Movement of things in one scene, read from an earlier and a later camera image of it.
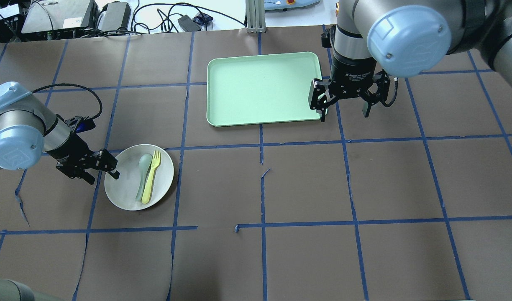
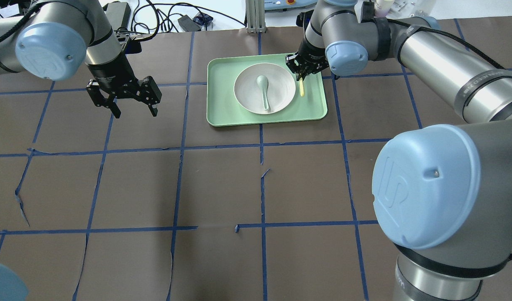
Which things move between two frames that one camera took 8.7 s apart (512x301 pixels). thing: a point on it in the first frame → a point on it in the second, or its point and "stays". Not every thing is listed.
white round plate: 146,172 → 281,91
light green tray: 259,89 stays
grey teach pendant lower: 276,4 stays
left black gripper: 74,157 → 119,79
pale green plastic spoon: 144,162 → 263,82
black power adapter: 117,16 stays
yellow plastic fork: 156,161 → 301,87
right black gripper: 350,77 → 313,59
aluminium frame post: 255,16 stays
